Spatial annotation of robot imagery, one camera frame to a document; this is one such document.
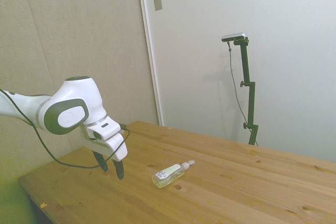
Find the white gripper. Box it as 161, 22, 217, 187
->
79, 123, 129, 181

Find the clear hand sanitizer bottle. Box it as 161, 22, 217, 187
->
152, 160, 197, 189

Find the white vertical trim strip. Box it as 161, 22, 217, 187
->
135, 0, 164, 127

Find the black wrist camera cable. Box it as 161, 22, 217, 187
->
0, 89, 131, 169

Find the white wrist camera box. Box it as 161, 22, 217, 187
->
86, 118, 122, 141

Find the black camera stand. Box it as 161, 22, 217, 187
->
234, 39, 259, 146

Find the silver camera on stand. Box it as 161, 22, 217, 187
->
221, 33, 248, 43

